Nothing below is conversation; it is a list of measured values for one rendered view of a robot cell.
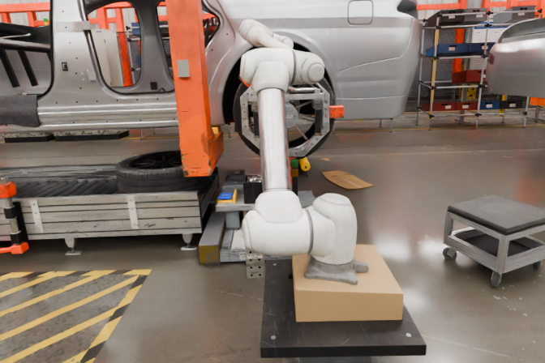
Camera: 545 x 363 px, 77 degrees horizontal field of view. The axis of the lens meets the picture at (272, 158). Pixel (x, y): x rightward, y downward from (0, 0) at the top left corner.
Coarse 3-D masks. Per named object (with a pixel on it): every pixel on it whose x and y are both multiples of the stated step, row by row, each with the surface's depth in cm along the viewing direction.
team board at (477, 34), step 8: (472, 32) 641; (480, 32) 641; (488, 32) 641; (496, 32) 641; (472, 40) 645; (480, 40) 644; (488, 40) 644; (472, 64) 655; (480, 64) 655; (464, 88) 668; (464, 96) 670; (464, 112) 677; (536, 112) 677; (456, 120) 701; (544, 120) 655
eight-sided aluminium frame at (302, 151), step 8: (248, 88) 207; (328, 96) 209; (328, 104) 210; (328, 112) 211; (328, 120) 212; (248, 128) 214; (328, 128) 213; (248, 136) 214; (312, 136) 219; (320, 136) 215; (256, 144) 215; (304, 144) 221; (312, 144) 216; (296, 152) 222; (304, 152) 217
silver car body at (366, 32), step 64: (64, 0) 231; (128, 0) 378; (256, 0) 229; (320, 0) 229; (384, 0) 230; (0, 64) 306; (64, 64) 237; (384, 64) 240; (0, 128) 248; (64, 128) 249; (128, 128) 249
